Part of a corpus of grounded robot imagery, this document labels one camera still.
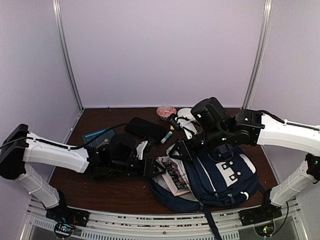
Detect front aluminium rail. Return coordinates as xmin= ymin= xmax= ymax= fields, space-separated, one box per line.
xmin=19 ymin=198 xmax=310 ymax=240

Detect red patterned small bowl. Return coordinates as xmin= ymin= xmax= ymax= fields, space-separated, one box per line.
xmin=156 ymin=105 xmax=177 ymax=121

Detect aluminium frame post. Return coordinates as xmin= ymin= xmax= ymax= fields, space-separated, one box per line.
xmin=241 ymin=0 xmax=274 ymax=109
xmin=52 ymin=0 xmax=84 ymax=112

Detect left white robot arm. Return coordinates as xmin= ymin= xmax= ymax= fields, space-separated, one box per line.
xmin=0 ymin=124 xmax=166 ymax=222

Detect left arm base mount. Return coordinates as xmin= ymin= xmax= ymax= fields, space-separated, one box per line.
xmin=45 ymin=207 xmax=90 ymax=239

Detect black rectangular case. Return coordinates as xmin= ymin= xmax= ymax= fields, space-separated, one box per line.
xmin=124 ymin=116 xmax=168 ymax=145

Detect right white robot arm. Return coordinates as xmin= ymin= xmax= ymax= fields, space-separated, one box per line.
xmin=168 ymin=97 xmax=320 ymax=221

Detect white ceramic bowl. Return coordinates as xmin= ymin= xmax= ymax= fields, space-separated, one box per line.
xmin=177 ymin=107 xmax=194 ymax=119

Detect dark blue Humor book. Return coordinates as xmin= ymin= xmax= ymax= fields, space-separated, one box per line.
xmin=82 ymin=128 xmax=115 ymax=149

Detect left aluminium frame post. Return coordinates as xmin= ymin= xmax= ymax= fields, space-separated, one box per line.
xmin=52 ymin=0 xmax=84 ymax=112

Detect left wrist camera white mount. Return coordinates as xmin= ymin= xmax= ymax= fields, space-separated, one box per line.
xmin=136 ymin=137 xmax=154 ymax=161

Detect navy blue student backpack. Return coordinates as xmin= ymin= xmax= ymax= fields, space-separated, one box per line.
xmin=147 ymin=145 xmax=265 ymax=240

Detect right aluminium frame post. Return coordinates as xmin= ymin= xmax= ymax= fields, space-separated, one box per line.
xmin=241 ymin=0 xmax=274 ymax=109

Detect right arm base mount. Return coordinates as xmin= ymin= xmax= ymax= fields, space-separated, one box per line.
xmin=239 ymin=206 xmax=282 ymax=238

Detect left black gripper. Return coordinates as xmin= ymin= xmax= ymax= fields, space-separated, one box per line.
xmin=110 ymin=156 xmax=169 ymax=179

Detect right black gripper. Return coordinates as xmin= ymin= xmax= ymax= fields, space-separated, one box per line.
xmin=167 ymin=126 xmax=230 ymax=163

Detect white green glue stick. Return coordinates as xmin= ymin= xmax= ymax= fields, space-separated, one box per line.
xmin=160 ymin=131 xmax=173 ymax=144

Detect white book pink flowers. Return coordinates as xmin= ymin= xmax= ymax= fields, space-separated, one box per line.
xmin=156 ymin=156 xmax=191 ymax=196

